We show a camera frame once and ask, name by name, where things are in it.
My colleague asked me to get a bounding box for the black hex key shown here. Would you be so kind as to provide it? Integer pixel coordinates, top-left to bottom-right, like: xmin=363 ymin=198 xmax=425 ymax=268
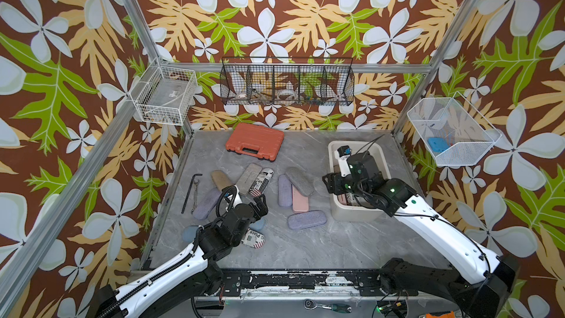
xmin=181 ymin=173 xmax=204 ymax=215

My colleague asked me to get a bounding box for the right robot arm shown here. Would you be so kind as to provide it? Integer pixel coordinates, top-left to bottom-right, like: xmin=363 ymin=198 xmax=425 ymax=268
xmin=322 ymin=143 xmax=519 ymax=317

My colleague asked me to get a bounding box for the pale purple glasses case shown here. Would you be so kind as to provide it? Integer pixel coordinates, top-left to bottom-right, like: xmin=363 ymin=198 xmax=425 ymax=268
xmin=278 ymin=175 xmax=293 ymax=208

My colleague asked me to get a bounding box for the small pink glasses case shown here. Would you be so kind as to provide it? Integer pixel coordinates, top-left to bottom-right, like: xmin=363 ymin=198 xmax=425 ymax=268
xmin=292 ymin=186 xmax=310 ymax=213

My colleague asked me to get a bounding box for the blue object in basket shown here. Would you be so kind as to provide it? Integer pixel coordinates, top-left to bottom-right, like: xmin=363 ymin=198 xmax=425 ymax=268
xmin=428 ymin=137 xmax=451 ymax=154

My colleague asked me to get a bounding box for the cream plastic storage box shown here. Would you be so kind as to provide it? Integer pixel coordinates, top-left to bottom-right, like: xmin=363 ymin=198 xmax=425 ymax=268
xmin=328 ymin=140 xmax=392 ymax=222

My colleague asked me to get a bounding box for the flag print glasses case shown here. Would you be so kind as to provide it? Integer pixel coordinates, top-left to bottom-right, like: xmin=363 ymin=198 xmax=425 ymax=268
xmin=241 ymin=229 xmax=265 ymax=249

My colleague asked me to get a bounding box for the tan glasses case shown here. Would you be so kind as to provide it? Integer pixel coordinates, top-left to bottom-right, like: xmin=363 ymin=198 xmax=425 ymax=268
xmin=210 ymin=170 xmax=234 ymax=192

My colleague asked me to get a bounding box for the grey fabric glasses case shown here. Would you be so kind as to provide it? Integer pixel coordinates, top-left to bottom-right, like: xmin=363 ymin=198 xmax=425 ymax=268
xmin=285 ymin=167 xmax=315 ymax=197

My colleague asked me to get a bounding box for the lavender glasses case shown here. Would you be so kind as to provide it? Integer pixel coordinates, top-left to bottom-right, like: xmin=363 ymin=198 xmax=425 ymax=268
xmin=287 ymin=210 xmax=328 ymax=231

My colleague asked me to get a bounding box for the red plastic tool case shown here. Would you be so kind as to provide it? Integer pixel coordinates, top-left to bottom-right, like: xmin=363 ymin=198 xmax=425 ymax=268
xmin=225 ymin=123 xmax=284 ymax=162

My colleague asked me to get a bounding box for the black wire basket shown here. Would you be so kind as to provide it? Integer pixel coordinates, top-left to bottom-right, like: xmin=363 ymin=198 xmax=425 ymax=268
xmin=219 ymin=57 xmax=355 ymax=106

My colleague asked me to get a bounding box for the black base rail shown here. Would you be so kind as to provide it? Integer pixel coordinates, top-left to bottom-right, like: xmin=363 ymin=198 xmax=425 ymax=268
xmin=202 ymin=269 xmax=418 ymax=297

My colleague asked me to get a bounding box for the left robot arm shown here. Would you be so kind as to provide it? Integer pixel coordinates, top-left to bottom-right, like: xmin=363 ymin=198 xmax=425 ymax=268
xmin=87 ymin=186 xmax=269 ymax=317

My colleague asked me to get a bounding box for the white mesh basket right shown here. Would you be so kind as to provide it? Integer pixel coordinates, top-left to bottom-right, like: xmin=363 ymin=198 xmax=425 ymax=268
xmin=408 ymin=94 xmax=502 ymax=168

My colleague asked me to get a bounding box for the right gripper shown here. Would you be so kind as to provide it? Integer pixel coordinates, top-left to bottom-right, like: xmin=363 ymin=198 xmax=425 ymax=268
xmin=321 ymin=171 xmax=372 ymax=203

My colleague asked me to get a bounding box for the white wire basket left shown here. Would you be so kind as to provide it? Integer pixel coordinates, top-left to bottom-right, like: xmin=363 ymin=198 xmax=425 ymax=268
xmin=129 ymin=59 xmax=198 ymax=126

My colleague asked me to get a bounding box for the light grey glasses case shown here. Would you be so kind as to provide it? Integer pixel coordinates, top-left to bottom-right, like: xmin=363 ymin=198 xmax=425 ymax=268
xmin=235 ymin=163 xmax=263 ymax=195

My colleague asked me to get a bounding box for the slate blue glasses case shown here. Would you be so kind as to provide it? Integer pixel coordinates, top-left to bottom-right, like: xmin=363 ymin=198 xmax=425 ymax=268
xmin=181 ymin=225 xmax=201 ymax=244

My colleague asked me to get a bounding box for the ratchet wrench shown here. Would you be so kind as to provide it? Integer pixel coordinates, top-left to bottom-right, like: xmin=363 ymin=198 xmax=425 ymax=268
xmin=304 ymin=300 xmax=353 ymax=314

